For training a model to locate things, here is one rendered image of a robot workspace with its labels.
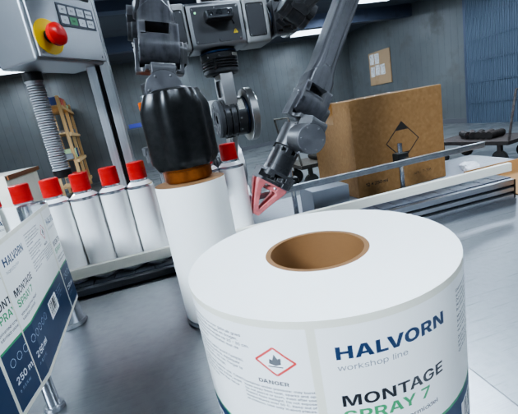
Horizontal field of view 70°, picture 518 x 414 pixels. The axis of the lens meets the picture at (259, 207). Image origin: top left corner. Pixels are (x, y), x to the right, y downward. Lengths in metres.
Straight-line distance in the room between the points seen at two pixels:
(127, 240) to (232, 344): 0.55
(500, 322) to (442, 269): 0.33
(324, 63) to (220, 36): 0.66
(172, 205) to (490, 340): 0.41
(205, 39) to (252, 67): 11.17
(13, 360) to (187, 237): 0.20
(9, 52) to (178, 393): 0.64
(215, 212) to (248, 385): 0.25
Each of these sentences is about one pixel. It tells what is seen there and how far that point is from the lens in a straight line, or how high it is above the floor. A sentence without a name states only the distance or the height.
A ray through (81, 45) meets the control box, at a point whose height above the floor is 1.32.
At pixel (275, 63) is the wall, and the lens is 12.87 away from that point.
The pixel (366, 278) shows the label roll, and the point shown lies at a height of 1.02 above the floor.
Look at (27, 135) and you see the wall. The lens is 12.17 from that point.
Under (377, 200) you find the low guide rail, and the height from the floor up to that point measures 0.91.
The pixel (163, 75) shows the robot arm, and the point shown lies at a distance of 0.60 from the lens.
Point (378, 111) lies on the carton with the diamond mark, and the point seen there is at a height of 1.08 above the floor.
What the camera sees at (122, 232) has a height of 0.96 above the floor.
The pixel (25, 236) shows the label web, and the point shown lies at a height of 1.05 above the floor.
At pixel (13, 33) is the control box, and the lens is 0.82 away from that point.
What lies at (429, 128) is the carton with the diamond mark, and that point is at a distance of 1.20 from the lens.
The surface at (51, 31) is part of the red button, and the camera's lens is 0.78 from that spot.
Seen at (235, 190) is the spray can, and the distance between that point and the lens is 0.75.
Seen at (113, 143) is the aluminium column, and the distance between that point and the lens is 0.88.
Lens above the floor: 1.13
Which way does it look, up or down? 14 degrees down
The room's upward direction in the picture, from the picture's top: 10 degrees counter-clockwise
